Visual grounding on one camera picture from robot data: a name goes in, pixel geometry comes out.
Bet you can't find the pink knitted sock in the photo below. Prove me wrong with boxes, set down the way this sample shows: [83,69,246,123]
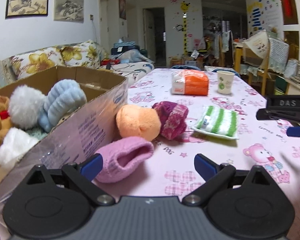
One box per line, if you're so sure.
[96,137,154,183]

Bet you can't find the green striped towel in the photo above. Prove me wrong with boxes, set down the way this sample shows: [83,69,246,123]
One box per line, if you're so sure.
[191,106,238,140]

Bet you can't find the orange fuzzy sock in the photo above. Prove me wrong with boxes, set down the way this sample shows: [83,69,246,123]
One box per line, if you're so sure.
[116,105,161,141]

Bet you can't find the light blue fuzzy ring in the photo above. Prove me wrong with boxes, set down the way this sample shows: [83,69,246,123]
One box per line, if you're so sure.
[38,79,88,133]

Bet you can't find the white fluffy plush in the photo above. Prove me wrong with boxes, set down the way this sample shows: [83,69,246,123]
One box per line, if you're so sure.
[0,85,46,167]

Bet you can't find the teal fuzzy plush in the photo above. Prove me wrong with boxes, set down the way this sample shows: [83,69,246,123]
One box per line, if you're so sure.
[25,127,47,140]

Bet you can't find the white TV cabinet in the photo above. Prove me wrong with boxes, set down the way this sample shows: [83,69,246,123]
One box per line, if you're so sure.
[285,78,300,95]

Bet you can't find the cardboard box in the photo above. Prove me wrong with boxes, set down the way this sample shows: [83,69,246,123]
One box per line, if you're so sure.
[0,67,128,202]

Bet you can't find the pink cartoon tablecloth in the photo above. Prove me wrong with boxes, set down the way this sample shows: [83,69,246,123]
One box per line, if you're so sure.
[100,69,300,239]

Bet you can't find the magenta knitted sock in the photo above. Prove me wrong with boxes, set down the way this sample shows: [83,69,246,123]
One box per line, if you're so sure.
[152,101,189,140]

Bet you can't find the wooden chair with covers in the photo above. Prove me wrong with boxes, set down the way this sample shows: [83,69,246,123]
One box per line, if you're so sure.
[243,29,289,96]

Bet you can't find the paper cup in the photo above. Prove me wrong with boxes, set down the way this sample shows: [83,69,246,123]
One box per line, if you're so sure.
[217,70,235,95]

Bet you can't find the orange tissue pack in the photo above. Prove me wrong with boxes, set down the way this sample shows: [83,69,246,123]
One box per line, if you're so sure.
[171,70,209,96]

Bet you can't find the floral sofa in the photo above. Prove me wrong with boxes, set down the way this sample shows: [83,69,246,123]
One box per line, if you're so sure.
[0,40,154,88]

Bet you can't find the giraffe height chart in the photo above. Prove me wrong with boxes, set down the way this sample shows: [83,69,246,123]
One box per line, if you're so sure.
[180,1,190,55]

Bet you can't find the framed sketch portrait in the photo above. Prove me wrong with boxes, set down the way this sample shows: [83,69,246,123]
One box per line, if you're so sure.
[53,0,84,23]

